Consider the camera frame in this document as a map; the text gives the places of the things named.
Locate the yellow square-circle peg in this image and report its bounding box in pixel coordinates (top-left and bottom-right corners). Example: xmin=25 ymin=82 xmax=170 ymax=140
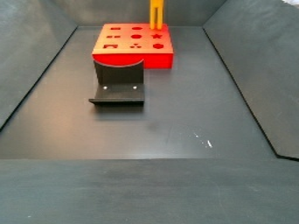
xmin=149 ymin=0 xmax=164 ymax=30

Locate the red shape sorter block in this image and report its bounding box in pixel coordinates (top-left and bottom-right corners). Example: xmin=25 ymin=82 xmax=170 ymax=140
xmin=90 ymin=24 xmax=173 ymax=69

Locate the black curved holder bracket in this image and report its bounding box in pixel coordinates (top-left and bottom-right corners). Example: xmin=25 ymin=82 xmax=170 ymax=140
xmin=88 ymin=60 xmax=145 ymax=105

